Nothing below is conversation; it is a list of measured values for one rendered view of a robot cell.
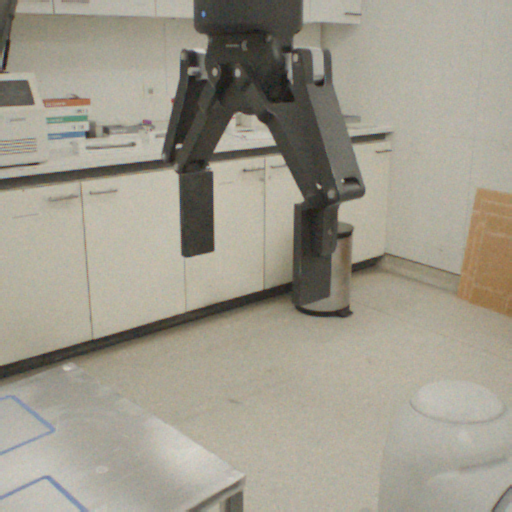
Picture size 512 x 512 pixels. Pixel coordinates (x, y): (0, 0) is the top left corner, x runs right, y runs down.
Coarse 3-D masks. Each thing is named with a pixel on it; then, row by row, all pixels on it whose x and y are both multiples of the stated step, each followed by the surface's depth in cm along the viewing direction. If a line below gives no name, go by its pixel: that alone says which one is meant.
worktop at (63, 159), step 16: (240, 128) 384; (256, 128) 384; (368, 128) 382; (384, 128) 388; (144, 144) 320; (160, 144) 320; (224, 144) 320; (240, 144) 322; (256, 144) 329; (272, 144) 335; (48, 160) 275; (64, 160) 275; (80, 160) 275; (96, 160) 275; (112, 160) 280; (128, 160) 285; (144, 160) 290; (0, 176) 251
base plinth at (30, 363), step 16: (272, 288) 369; (288, 288) 377; (224, 304) 348; (240, 304) 356; (160, 320) 324; (176, 320) 330; (192, 320) 337; (112, 336) 308; (128, 336) 314; (48, 352) 289; (64, 352) 294; (80, 352) 299; (0, 368) 276; (16, 368) 281; (32, 368) 285
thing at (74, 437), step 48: (48, 384) 108; (96, 384) 108; (0, 432) 94; (48, 432) 94; (96, 432) 94; (144, 432) 94; (0, 480) 83; (48, 480) 83; (96, 480) 84; (144, 480) 84; (192, 480) 84; (240, 480) 84
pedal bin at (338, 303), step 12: (348, 228) 336; (348, 240) 334; (336, 252) 331; (348, 252) 336; (336, 264) 333; (348, 264) 339; (336, 276) 335; (348, 276) 341; (336, 288) 337; (348, 288) 344; (324, 300) 338; (336, 300) 339; (348, 300) 347; (312, 312) 341; (324, 312) 340; (336, 312) 341; (348, 312) 341
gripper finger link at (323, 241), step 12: (324, 192) 41; (348, 192) 40; (360, 192) 40; (324, 204) 41; (336, 204) 41; (312, 216) 42; (324, 216) 41; (336, 216) 42; (312, 228) 42; (324, 228) 42; (336, 228) 42; (312, 240) 42; (324, 240) 42; (336, 240) 43; (312, 252) 43; (324, 252) 42
